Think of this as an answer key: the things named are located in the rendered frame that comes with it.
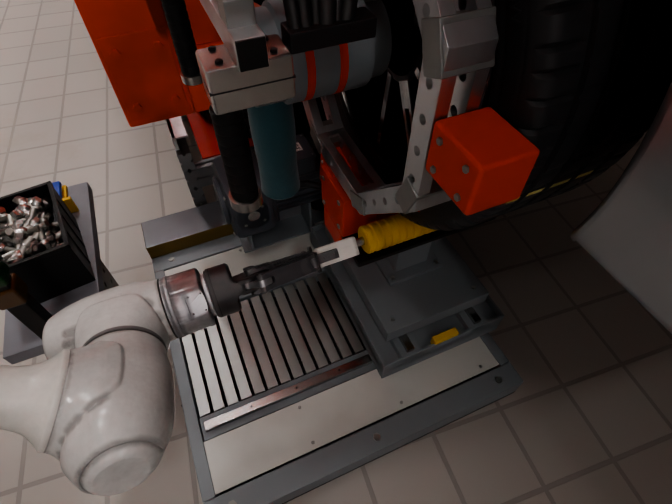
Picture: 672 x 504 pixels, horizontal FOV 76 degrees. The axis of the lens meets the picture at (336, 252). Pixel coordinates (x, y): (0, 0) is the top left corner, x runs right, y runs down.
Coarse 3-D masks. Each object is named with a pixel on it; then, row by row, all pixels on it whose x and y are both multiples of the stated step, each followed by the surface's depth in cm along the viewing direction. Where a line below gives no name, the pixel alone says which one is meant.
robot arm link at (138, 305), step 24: (120, 288) 58; (144, 288) 58; (72, 312) 55; (96, 312) 54; (120, 312) 54; (144, 312) 55; (48, 336) 54; (72, 336) 54; (96, 336) 51; (168, 336) 58
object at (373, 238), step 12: (396, 216) 85; (360, 228) 84; (372, 228) 83; (384, 228) 83; (396, 228) 84; (408, 228) 84; (420, 228) 86; (360, 240) 84; (372, 240) 82; (384, 240) 84; (396, 240) 84; (372, 252) 84
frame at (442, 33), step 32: (416, 0) 43; (448, 0) 40; (480, 0) 41; (448, 32) 41; (480, 32) 42; (448, 64) 42; (480, 64) 44; (416, 96) 49; (448, 96) 45; (480, 96) 47; (320, 128) 88; (416, 128) 51; (352, 160) 86; (416, 160) 53; (352, 192) 79; (384, 192) 66; (416, 192) 56
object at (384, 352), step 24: (312, 240) 136; (336, 264) 127; (336, 288) 126; (360, 312) 117; (480, 312) 114; (360, 336) 117; (408, 336) 110; (432, 336) 112; (456, 336) 110; (384, 360) 108; (408, 360) 108
